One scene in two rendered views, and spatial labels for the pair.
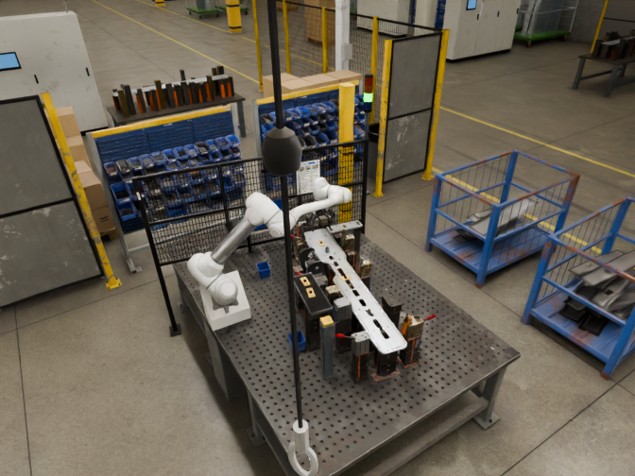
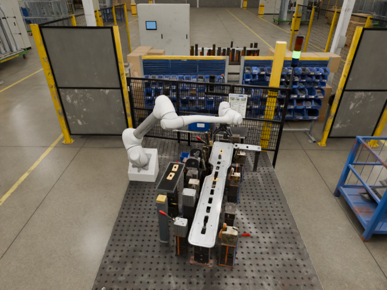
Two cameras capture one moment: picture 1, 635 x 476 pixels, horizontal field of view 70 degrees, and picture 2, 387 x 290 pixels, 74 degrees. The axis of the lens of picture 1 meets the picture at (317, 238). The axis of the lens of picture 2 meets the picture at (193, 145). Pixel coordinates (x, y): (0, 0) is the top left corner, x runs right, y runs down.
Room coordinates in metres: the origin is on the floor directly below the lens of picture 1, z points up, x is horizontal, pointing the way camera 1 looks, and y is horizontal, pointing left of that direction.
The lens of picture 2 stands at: (0.83, -0.98, 2.48)
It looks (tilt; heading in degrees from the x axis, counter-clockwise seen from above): 32 degrees down; 32
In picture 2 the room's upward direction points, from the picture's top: straight up
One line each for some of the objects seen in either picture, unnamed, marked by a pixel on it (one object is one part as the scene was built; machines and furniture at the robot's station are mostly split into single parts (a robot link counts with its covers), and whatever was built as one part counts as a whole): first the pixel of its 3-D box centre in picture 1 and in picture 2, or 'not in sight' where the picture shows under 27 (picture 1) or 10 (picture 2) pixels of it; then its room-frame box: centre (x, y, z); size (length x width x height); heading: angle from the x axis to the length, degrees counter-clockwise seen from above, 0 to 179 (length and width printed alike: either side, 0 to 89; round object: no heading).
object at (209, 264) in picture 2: (386, 358); (201, 250); (1.88, -0.41, 0.84); 0.18 x 0.06 x 0.29; 110
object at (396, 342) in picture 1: (347, 280); (215, 180); (2.45, -0.20, 1.00); 1.38 x 0.22 x 0.02; 20
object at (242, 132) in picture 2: (280, 219); (209, 129); (3.24, 0.31, 1.01); 0.90 x 0.22 x 0.03; 110
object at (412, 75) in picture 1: (409, 117); (365, 92); (5.75, -1.23, 1.00); 1.04 x 0.14 x 2.00; 121
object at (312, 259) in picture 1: (313, 282); (194, 174); (2.49, 0.04, 0.94); 0.18 x 0.13 x 0.49; 20
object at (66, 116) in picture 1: (54, 150); (150, 71); (6.09, 3.71, 0.52); 1.20 x 0.80 x 1.05; 28
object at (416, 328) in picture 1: (410, 341); (228, 246); (1.98, -0.56, 0.88); 0.15 x 0.11 x 0.36; 110
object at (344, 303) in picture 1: (342, 325); (189, 210); (2.10, -0.15, 0.90); 0.13 x 0.10 x 0.41; 110
